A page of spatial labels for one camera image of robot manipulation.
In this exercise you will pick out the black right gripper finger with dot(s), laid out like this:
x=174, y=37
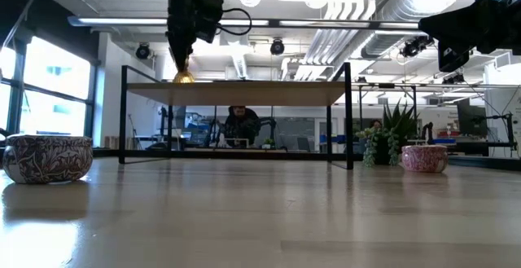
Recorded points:
x=452, y=59
x=452, y=27

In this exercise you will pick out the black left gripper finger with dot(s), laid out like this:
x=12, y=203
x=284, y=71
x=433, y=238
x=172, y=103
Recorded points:
x=186, y=50
x=176, y=48

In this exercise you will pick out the amber ribbed glass candlestick holder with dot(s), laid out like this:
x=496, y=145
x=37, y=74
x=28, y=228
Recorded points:
x=184, y=77

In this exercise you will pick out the pink floral ceramic bowl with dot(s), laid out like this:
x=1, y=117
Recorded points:
x=424, y=159

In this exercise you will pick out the purple floral ceramic bowl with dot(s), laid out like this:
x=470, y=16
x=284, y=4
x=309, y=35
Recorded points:
x=46, y=160

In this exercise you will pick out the background black robot arm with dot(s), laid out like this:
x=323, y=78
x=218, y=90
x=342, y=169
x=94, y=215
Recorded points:
x=427, y=133

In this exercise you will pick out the overhead black light bar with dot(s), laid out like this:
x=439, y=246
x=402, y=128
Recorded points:
x=122, y=21

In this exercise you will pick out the black computer monitor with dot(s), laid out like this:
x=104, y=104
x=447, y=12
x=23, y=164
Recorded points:
x=472, y=117

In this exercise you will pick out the potted green succulent plant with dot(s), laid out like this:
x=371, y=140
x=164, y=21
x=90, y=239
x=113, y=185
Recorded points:
x=397, y=125

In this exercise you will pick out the person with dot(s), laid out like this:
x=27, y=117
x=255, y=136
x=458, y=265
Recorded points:
x=242, y=125
x=375, y=124

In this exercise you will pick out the large glass window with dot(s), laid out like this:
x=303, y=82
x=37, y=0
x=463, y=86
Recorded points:
x=57, y=72

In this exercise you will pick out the small background green plant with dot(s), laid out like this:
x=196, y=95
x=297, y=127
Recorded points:
x=268, y=141

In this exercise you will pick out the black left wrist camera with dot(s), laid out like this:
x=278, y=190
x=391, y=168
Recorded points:
x=209, y=13

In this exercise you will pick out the black ceiling camera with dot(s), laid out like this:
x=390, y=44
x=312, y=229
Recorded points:
x=143, y=51
x=277, y=47
x=413, y=48

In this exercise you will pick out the silver ventilation duct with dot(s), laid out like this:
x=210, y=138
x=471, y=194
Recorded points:
x=407, y=7

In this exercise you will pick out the wooden shelf with black frame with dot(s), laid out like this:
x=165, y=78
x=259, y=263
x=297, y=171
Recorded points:
x=236, y=93

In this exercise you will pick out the black aluminium table frame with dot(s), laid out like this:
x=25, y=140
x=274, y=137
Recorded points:
x=244, y=154

